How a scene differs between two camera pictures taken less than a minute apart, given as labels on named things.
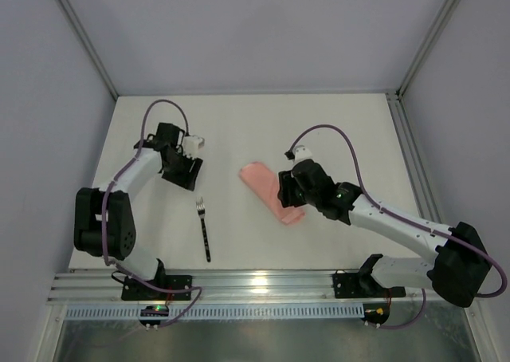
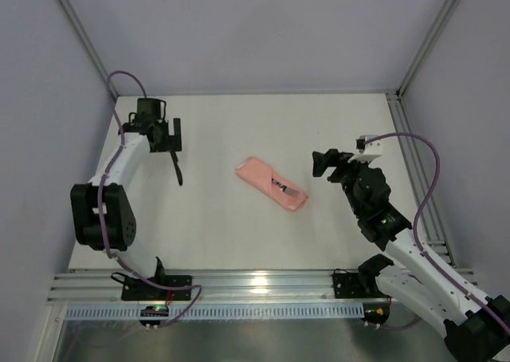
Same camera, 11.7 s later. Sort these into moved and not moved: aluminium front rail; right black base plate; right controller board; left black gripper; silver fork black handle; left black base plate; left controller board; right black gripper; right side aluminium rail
Moved: left black gripper; silver fork black handle; right black gripper
Not moved: left controller board; left black base plate; right black base plate; right side aluminium rail; right controller board; aluminium front rail
